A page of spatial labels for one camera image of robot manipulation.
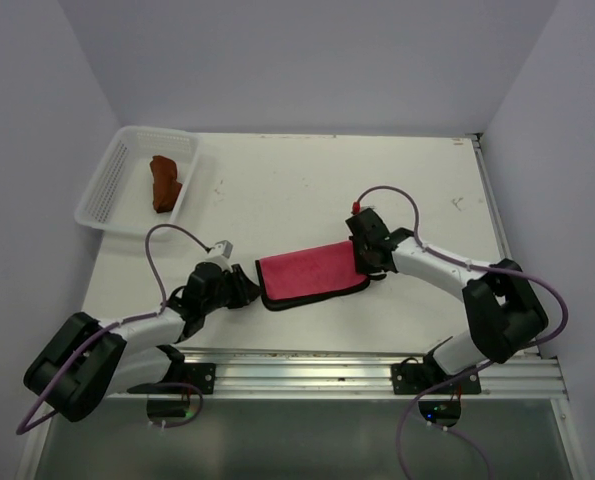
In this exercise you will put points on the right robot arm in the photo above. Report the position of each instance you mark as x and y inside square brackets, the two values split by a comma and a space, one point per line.
[502, 310]

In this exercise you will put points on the pink towel black trim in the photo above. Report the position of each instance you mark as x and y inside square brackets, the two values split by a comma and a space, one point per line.
[310, 276]

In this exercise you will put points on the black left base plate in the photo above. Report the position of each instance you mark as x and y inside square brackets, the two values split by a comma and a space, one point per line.
[200, 375]

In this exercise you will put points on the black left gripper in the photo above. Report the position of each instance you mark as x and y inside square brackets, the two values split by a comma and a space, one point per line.
[245, 290]

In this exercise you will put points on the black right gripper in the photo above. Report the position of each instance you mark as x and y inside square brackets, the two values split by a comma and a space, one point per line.
[361, 267]

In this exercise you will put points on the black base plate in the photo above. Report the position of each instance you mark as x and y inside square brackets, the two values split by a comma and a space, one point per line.
[200, 375]
[411, 377]

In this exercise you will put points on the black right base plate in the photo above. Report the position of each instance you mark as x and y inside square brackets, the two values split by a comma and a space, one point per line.
[411, 377]

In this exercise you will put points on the white plastic basket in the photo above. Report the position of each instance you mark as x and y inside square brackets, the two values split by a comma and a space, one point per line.
[119, 197]

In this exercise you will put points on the aluminium mounting rail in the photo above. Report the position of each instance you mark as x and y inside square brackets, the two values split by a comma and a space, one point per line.
[310, 375]

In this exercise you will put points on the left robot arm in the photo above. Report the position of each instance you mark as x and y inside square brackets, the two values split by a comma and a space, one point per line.
[87, 359]

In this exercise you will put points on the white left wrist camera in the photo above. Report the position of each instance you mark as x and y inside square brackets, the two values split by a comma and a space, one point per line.
[220, 252]

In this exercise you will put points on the brown towel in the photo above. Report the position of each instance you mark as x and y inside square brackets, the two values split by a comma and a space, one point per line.
[166, 187]

